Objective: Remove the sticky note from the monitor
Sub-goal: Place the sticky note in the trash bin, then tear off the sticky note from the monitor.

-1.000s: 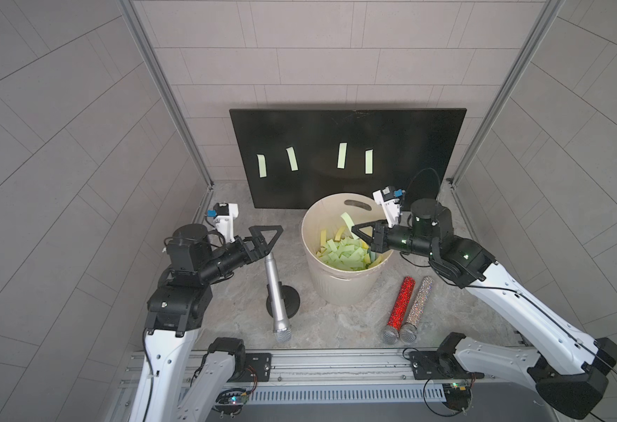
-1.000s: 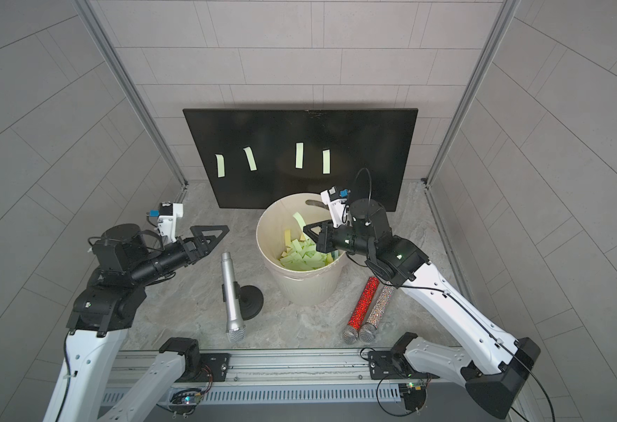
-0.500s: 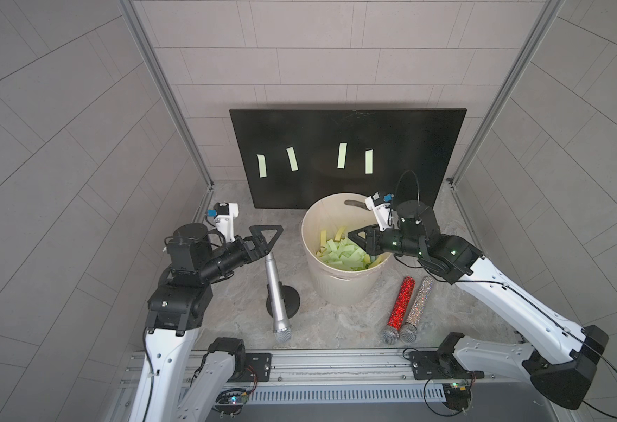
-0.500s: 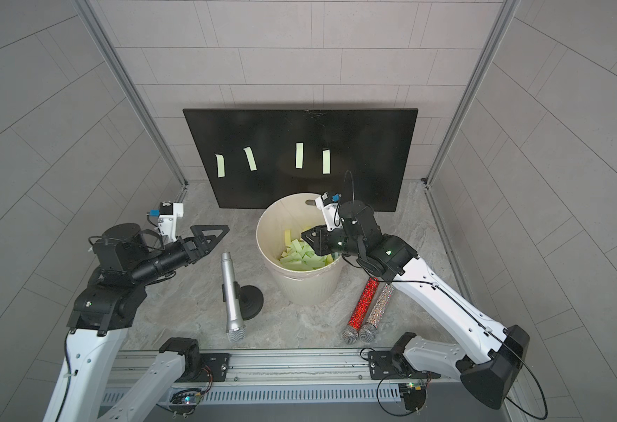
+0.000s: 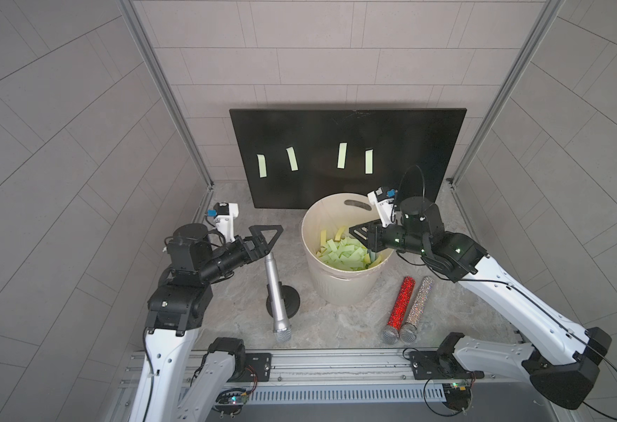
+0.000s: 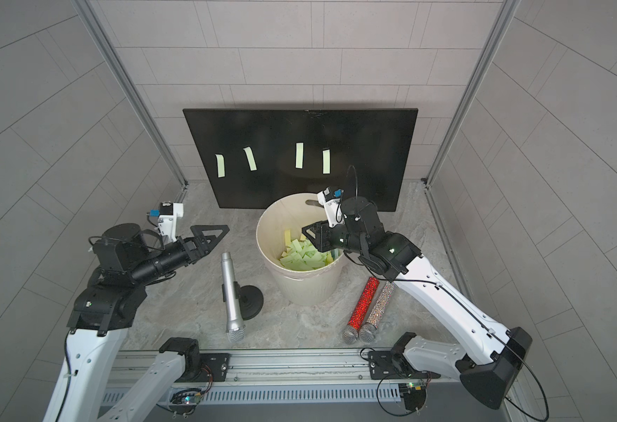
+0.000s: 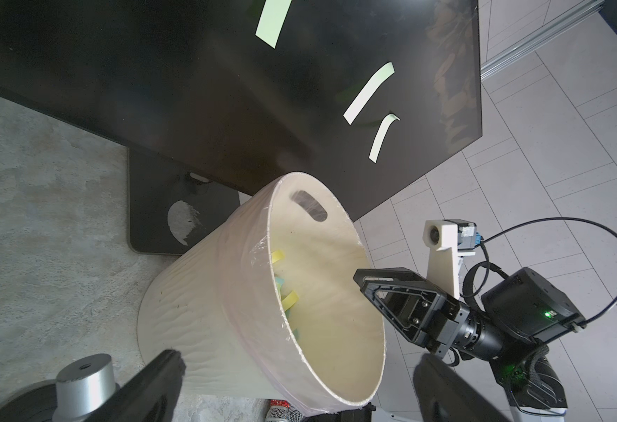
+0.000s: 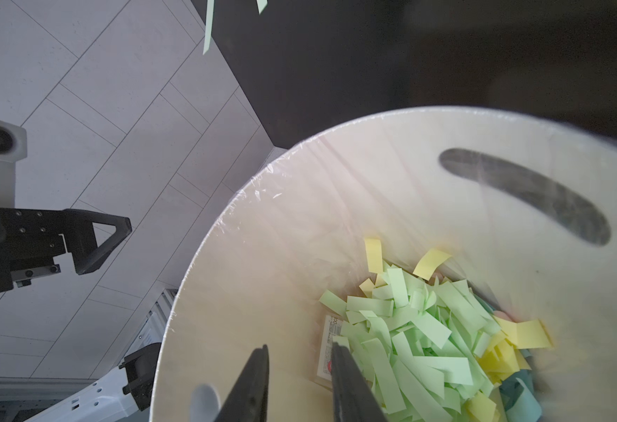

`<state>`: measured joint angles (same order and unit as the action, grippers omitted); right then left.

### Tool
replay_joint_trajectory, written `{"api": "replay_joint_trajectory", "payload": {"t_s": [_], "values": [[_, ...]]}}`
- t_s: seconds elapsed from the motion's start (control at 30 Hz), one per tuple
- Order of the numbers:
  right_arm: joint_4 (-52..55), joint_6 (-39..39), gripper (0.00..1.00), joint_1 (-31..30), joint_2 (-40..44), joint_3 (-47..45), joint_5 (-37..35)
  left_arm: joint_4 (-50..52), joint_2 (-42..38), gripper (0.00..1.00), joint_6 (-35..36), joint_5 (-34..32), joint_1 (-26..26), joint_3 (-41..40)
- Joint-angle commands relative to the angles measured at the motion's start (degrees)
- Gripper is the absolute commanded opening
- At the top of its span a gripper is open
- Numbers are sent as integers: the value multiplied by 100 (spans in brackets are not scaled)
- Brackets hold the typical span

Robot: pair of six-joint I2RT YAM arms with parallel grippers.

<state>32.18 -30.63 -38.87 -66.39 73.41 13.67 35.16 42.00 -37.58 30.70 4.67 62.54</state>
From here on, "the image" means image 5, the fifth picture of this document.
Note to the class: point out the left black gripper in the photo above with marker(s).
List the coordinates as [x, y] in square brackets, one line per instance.
[250, 245]

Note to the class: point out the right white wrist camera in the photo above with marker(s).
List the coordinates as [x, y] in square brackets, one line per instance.
[383, 199]

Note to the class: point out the pile of sticky notes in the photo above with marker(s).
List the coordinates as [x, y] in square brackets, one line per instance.
[345, 253]

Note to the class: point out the black flat monitor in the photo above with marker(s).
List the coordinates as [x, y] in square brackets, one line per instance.
[412, 151]

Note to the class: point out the black round microphone base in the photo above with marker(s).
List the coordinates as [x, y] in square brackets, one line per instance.
[291, 299]

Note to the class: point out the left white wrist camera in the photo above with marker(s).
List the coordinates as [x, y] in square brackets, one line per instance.
[223, 215]

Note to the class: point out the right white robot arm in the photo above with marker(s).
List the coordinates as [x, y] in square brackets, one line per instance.
[559, 358]

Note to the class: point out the silver glitter microphone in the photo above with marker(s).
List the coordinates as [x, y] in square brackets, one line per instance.
[409, 329]

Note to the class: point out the green circuit board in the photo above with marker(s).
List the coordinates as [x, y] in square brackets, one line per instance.
[458, 397]
[232, 401]

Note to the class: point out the aluminium corner post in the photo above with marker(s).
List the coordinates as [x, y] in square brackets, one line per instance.
[535, 37]
[147, 52]

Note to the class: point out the cream plastic waste bin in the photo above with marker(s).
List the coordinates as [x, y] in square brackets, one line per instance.
[330, 213]

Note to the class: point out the left aluminium corner post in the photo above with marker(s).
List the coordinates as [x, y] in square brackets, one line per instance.
[147, 52]

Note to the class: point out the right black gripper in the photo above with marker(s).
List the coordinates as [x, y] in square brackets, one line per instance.
[374, 236]

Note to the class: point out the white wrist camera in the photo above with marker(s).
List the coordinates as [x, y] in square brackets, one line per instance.
[383, 199]
[223, 215]

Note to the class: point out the left green circuit board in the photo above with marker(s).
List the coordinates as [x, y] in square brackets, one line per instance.
[232, 401]

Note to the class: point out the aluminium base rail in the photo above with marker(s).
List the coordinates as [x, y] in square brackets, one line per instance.
[340, 376]

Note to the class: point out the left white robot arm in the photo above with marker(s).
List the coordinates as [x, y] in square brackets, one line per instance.
[225, 380]

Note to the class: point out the right aluminium corner post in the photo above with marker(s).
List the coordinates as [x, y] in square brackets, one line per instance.
[535, 37]

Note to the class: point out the red glitter microphone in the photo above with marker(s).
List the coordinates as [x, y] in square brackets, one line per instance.
[390, 332]

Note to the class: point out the right green circuit board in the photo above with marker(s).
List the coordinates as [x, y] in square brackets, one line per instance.
[458, 397]

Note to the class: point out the green sticky note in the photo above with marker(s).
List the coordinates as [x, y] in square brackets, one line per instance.
[261, 163]
[292, 159]
[369, 161]
[342, 150]

